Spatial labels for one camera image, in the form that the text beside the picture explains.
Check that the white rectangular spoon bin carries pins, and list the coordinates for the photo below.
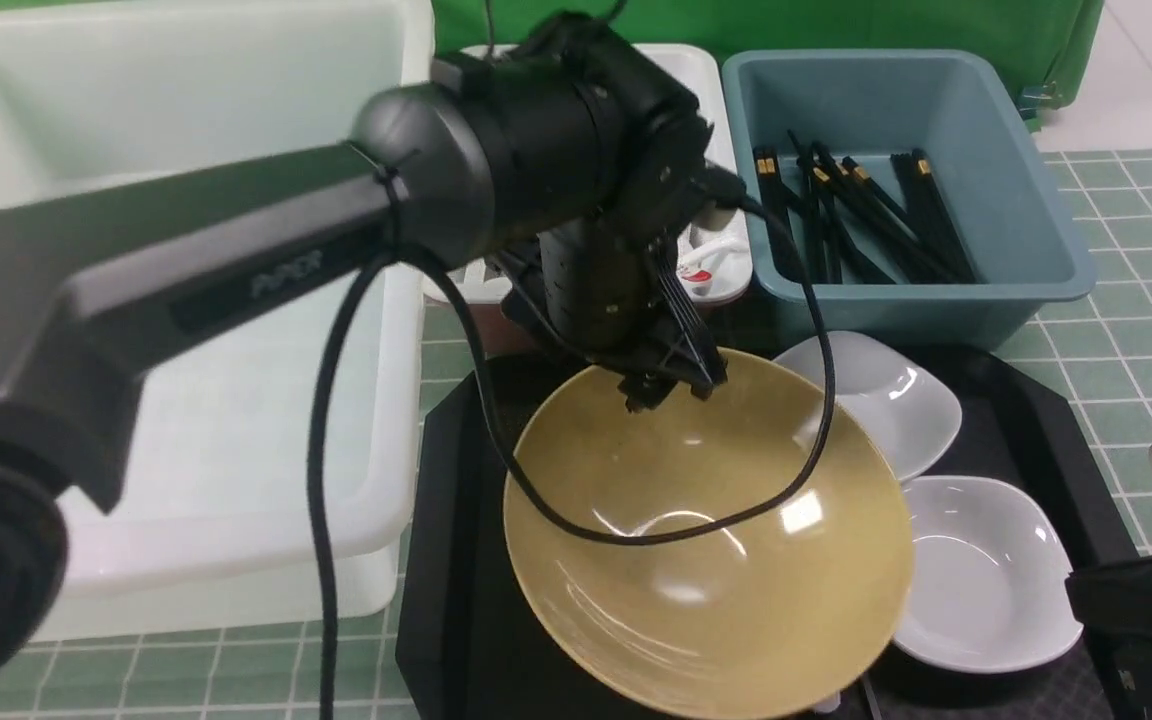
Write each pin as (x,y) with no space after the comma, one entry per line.
(484,288)

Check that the white square dish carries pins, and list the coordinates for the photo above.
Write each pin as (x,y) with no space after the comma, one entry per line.
(988,594)
(910,416)

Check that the blue-grey chopstick bin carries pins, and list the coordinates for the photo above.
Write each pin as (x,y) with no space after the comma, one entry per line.
(871,103)

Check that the green checkered table mat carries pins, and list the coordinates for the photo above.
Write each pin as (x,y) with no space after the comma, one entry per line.
(1136,330)

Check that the black chopstick with gold band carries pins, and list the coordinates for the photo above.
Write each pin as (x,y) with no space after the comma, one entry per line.
(871,699)

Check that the green cloth backdrop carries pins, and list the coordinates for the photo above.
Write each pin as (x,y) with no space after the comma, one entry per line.
(1040,49)

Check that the pile of white soup spoons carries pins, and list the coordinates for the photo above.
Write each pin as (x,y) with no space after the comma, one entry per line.
(713,261)

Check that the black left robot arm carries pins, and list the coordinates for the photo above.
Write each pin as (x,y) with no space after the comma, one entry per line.
(573,154)

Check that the black plastic serving tray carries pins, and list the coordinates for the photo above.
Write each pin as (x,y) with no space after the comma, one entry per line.
(468,646)

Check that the yellow noodle bowl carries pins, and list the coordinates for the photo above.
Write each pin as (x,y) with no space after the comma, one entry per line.
(760,620)

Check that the bundle of black chopsticks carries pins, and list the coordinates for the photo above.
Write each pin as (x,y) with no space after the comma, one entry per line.
(841,226)

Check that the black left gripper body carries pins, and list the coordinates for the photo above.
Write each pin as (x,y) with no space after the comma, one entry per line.
(617,304)

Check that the white ceramic soup spoon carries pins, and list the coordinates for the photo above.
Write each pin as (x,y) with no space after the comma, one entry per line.
(828,705)

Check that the large translucent white plastic tub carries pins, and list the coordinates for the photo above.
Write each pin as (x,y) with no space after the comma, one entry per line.
(212,528)

